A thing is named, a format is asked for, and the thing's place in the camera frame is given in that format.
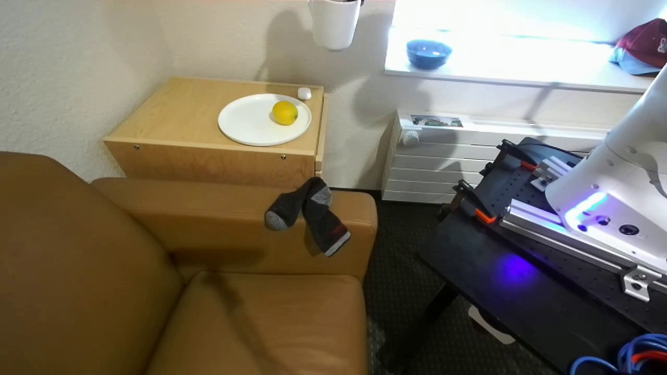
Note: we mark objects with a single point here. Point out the blue bowl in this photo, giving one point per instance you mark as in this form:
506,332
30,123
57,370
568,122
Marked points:
428,53

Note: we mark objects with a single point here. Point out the white round plate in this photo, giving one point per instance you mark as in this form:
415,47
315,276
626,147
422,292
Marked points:
250,122

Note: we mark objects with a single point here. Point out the small white rounded object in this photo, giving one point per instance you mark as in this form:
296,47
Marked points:
304,94

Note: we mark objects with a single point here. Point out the black clamp with orange tip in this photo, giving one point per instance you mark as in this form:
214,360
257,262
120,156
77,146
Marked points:
471,200
513,152

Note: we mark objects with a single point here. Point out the brown leather armchair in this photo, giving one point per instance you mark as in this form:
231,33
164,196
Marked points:
104,281

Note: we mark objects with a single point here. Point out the maroon and blue cap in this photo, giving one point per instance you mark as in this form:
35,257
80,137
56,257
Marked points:
646,47

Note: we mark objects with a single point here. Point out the white radiator knob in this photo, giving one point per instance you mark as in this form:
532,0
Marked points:
410,138

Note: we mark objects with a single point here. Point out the white radiator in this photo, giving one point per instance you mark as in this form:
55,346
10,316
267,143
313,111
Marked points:
437,166

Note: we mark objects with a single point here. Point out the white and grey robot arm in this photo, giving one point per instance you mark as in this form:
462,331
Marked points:
615,182

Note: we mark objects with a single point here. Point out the dark grey sock with red stripe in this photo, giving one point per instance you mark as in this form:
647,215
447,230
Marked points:
325,224

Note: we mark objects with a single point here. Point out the yellow lemon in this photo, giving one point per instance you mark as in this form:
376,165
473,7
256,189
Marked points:
284,113

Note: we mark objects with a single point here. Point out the black robot stand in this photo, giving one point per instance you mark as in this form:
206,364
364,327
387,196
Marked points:
500,271

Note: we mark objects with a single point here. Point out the printed card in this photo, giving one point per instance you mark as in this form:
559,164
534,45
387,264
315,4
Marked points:
436,121

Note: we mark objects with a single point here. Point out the white window sill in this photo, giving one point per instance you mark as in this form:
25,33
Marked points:
521,65

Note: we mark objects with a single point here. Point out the white mug cup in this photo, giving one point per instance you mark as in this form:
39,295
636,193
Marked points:
333,26

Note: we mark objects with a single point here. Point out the light wooden dresser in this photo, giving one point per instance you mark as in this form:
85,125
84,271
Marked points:
177,125

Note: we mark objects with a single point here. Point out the white flat object under stand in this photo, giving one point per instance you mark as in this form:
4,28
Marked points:
490,325

